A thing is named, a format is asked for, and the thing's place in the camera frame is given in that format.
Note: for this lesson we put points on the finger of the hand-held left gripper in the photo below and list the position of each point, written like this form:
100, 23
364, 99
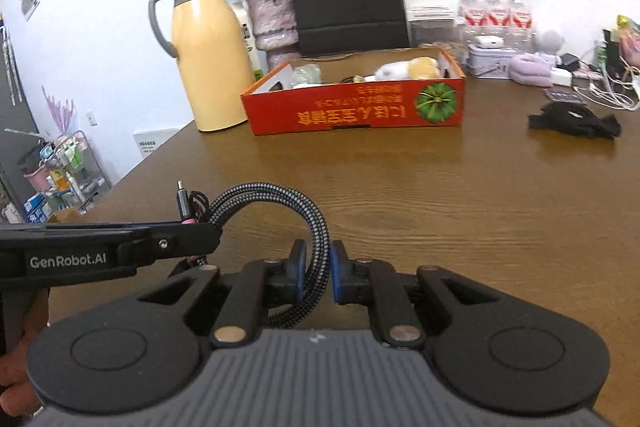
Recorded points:
175, 243

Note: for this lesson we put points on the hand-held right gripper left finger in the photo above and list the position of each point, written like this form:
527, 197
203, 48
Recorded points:
299, 272

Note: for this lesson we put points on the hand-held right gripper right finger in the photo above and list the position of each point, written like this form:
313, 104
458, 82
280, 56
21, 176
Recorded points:
339, 277

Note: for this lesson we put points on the orange cardboard box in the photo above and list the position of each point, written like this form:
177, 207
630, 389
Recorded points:
350, 112

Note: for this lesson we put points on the person's left hand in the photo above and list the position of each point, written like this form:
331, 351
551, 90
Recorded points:
17, 387

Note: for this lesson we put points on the pink cup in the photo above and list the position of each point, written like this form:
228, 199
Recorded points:
37, 181

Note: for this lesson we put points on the white rolling utility cart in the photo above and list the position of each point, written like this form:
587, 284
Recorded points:
82, 167

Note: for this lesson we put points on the dark grey cabinet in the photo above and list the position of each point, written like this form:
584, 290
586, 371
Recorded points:
10, 132

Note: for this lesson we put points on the purple dried grass bunch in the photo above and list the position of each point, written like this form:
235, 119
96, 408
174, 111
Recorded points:
60, 112

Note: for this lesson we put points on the yellow thermos jug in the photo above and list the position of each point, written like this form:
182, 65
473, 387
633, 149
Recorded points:
210, 57

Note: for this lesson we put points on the crumpled clear plastic bag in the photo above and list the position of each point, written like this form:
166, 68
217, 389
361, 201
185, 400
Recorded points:
306, 73

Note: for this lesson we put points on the white and green carton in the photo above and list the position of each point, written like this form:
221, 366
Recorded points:
252, 52

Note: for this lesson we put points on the white and yellow plush toy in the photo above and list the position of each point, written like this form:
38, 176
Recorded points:
400, 69

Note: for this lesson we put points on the pink marbled vase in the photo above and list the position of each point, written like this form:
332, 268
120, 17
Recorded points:
272, 17

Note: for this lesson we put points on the white lidded container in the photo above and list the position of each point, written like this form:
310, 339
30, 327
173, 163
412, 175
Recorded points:
492, 62

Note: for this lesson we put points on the white earbuds case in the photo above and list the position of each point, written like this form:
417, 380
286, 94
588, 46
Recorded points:
485, 41

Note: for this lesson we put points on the white flat box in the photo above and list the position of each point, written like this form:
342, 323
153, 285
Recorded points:
430, 13

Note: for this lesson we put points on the white charger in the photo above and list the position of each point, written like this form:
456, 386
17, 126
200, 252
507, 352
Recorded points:
561, 78

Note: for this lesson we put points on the clear water bottle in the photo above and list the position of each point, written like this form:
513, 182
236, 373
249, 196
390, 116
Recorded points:
518, 7
494, 4
471, 4

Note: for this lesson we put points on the black power adapter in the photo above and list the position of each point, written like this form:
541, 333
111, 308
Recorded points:
568, 62

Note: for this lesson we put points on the grey plush toy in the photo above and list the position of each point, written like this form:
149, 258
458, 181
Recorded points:
547, 41

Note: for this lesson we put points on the colourful flower ornament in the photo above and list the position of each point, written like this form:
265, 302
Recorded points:
625, 34

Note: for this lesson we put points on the white wall outlet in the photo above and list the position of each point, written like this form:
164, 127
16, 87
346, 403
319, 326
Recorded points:
91, 117

